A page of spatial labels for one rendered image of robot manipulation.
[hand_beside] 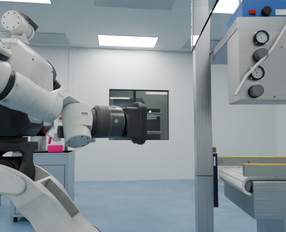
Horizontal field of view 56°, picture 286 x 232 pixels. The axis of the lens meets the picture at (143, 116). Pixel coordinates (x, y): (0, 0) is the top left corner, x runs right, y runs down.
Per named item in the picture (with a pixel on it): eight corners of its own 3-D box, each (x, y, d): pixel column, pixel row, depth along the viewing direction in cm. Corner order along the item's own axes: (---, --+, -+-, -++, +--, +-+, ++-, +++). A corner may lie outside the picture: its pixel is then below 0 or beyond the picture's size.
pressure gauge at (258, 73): (250, 79, 71) (250, 65, 71) (248, 80, 72) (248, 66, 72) (265, 79, 71) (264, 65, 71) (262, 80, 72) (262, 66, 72)
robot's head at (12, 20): (0, 36, 88) (1, 10, 88) (16, 46, 98) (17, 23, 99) (20, 36, 88) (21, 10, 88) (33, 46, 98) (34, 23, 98)
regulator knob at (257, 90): (252, 96, 69) (251, 79, 69) (248, 97, 72) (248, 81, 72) (265, 96, 69) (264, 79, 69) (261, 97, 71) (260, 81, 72)
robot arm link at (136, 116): (134, 103, 83) (98, 101, 77) (151, 99, 75) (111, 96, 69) (134, 144, 82) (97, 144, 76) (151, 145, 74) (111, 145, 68)
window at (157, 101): (108, 141, 592) (108, 89, 600) (108, 141, 593) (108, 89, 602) (169, 140, 608) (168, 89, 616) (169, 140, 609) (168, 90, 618)
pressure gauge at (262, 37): (255, 43, 71) (254, 30, 72) (253, 45, 73) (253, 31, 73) (269, 43, 71) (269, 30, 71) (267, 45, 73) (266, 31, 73)
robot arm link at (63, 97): (89, 102, 73) (52, 79, 63) (95, 130, 69) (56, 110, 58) (71, 113, 75) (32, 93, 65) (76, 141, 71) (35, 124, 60)
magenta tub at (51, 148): (47, 153, 305) (47, 145, 306) (49, 152, 317) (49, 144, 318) (61, 153, 307) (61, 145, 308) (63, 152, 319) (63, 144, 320)
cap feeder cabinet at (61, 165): (8, 223, 292) (10, 153, 298) (25, 209, 349) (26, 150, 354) (67, 221, 300) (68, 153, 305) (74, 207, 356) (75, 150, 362)
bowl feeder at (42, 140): (18, 152, 314) (19, 120, 317) (27, 150, 350) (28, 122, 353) (60, 152, 320) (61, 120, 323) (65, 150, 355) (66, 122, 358)
